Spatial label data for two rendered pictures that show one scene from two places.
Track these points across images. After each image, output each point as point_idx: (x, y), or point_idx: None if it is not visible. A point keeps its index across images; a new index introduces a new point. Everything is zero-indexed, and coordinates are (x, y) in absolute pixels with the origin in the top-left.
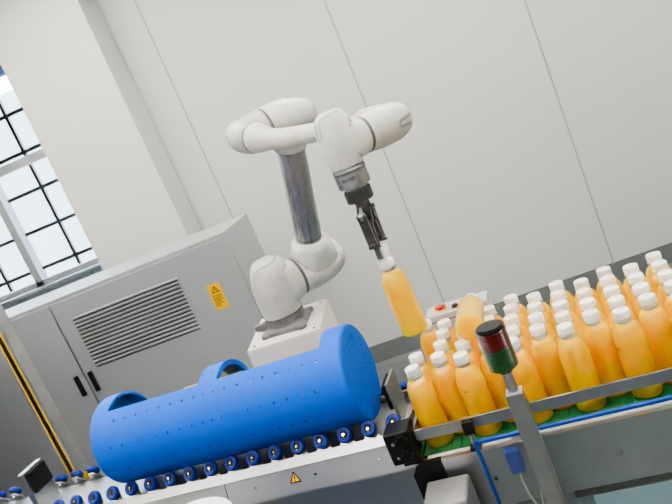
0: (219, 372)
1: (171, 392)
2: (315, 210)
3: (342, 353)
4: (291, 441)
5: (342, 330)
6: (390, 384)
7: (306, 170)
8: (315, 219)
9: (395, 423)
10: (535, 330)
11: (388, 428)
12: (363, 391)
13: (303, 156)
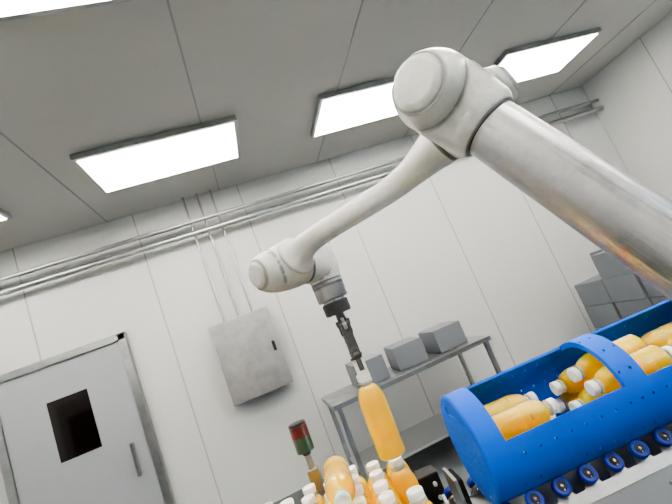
0: (564, 345)
1: (603, 327)
2: (605, 248)
3: (441, 407)
4: (593, 463)
5: (444, 398)
6: (446, 476)
7: (507, 179)
8: (624, 265)
9: (427, 473)
10: (287, 498)
11: (430, 469)
12: (464, 457)
13: (480, 160)
